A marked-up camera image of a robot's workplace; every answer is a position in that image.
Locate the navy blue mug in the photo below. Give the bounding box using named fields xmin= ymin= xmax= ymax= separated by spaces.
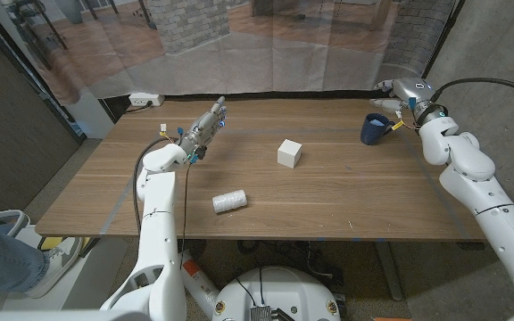
xmin=360 ymin=112 xmax=397 ymax=147

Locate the black backdrop pole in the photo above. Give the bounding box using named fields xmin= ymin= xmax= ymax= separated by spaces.
xmin=0 ymin=0 xmax=87 ymax=144
xmin=421 ymin=0 xmax=467 ymax=81

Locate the white cube block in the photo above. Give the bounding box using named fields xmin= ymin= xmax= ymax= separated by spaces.
xmin=277 ymin=138 xmax=303 ymax=169

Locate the white power strip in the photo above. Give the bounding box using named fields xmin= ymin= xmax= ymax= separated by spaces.
xmin=128 ymin=92 xmax=166 ymax=108

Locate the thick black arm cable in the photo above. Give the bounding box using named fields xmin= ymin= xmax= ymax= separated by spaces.
xmin=131 ymin=136 xmax=178 ymax=235
xmin=430 ymin=77 xmax=514 ymax=106

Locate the white floor platform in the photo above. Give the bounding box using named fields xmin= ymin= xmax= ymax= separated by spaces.
xmin=2 ymin=225 xmax=129 ymax=312

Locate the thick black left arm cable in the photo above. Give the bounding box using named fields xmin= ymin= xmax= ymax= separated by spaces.
xmin=131 ymin=136 xmax=178 ymax=235

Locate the person's leg in jeans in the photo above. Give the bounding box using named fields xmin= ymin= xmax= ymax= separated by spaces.
xmin=0 ymin=224 xmax=51 ymax=307

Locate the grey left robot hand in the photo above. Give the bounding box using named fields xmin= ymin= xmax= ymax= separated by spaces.
xmin=178 ymin=95 xmax=228 ymax=158

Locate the printed room backdrop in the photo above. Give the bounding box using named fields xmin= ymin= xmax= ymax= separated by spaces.
xmin=0 ymin=0 xmax=461 ymax=106

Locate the grey table leg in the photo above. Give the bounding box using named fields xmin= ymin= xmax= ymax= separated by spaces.
xmin=375 ymin=240 xmax=404 ymax=302

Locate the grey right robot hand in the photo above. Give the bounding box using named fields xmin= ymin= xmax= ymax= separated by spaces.
xmin=369 ymin=77 xmax=439 ymax=120

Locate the grey finned electronics box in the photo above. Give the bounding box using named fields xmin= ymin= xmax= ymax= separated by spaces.
xmin=250 ymin=305 xmax=296 ymax=321

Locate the white robot torso base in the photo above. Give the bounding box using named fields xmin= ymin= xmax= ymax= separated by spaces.
xmin=211 ymin=266 xmax=342 ymax=321

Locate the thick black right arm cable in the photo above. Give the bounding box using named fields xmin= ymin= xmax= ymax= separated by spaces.
xmin=430 ymin=77 xmax=514 ymax=106

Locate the yellow flat object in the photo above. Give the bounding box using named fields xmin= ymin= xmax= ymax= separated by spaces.
xmin=37 ymin=235 xmax=64 ymax=251

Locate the white sneaker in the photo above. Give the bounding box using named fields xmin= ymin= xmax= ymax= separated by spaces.
xmin=24 ymin=235 xmax=83 ymax=299

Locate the white cylinder with orange label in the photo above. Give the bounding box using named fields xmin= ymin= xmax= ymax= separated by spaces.
xmin=180 ymin=249 xmax=221 ymax=318

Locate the white curved frame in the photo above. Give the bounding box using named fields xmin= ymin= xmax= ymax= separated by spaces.
xmin=0 ymin=209 xmax=31 ymax=236

